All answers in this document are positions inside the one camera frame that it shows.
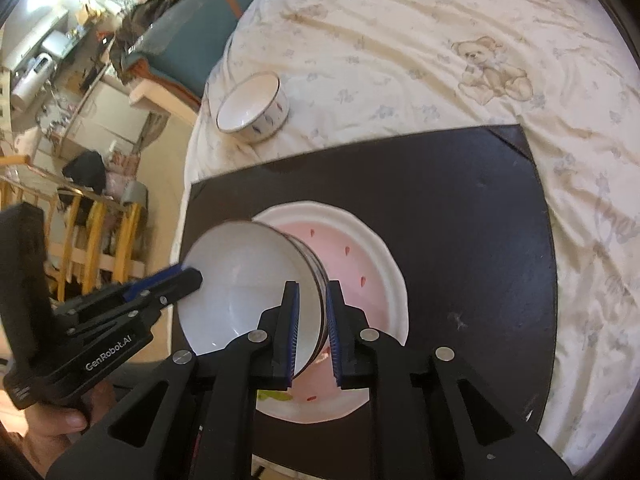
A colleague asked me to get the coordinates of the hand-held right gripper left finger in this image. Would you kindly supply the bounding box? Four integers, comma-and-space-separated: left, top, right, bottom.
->
46, 281, 301, 480

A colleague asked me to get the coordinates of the medium white patterned bowl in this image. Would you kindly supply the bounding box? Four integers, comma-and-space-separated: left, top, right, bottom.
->
215, 71, 291, 143

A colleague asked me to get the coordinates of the white kitchen appliance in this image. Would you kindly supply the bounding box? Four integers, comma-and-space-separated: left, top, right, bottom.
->
12, 52, 56, 106

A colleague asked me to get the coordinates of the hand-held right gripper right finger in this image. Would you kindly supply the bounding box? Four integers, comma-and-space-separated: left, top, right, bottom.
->
325, 280, 574, 480

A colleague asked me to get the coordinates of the yellow wooden chair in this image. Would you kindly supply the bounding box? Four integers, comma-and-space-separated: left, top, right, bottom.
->
0, 157, 146, 301

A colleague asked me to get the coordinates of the pile of clothes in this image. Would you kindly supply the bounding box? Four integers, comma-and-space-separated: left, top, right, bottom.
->
110, 0, 201, 76

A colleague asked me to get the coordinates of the dark brown table mat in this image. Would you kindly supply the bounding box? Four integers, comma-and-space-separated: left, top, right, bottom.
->
170, 125, 558, 480

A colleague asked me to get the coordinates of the black cloth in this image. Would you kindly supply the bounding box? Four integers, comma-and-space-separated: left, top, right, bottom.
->
62, 150, 108, 191

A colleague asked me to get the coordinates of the large white bowl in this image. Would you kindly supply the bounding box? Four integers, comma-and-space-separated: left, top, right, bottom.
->
179, 220, 326, 381

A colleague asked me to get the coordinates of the grey plastic container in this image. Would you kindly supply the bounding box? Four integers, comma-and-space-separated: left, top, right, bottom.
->
122, 180, 148, 206

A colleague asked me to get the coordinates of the small white patterned bowl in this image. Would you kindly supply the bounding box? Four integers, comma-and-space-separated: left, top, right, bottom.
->
280, 232, 331, 361

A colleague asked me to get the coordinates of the teal chair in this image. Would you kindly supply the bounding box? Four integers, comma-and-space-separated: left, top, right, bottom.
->
122, 0, 266, 106

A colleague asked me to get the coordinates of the white cabinet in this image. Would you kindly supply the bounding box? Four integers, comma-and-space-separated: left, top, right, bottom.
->
50, 80, 153, 161

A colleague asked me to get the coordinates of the pink printed bag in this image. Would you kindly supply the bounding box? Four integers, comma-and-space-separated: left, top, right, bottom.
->
102, 152, 133, 196

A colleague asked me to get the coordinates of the pink dotted plate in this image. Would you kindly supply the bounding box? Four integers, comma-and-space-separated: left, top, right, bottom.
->
256, 202, 407, 422
254, 200, 409, 424

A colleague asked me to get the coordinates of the person's left hand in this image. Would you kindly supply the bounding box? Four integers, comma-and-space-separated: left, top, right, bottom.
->
25, 385, 118, 466

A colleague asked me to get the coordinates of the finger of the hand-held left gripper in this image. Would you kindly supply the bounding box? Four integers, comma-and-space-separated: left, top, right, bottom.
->
52, 263, 187, 318
65, 269, 202, 336

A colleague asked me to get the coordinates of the white printed blanket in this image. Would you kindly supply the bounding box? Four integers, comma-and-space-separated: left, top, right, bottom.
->
170, 0, 640, 461

